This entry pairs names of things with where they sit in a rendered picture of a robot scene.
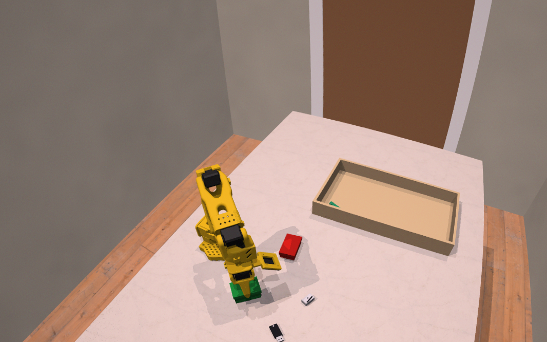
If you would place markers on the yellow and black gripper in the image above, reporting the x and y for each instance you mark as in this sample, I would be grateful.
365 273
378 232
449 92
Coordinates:
242 272

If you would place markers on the black usb flash drive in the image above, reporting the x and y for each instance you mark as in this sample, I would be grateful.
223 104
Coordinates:
276 332

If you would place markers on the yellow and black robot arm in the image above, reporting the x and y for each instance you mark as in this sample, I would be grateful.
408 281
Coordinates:
224 238

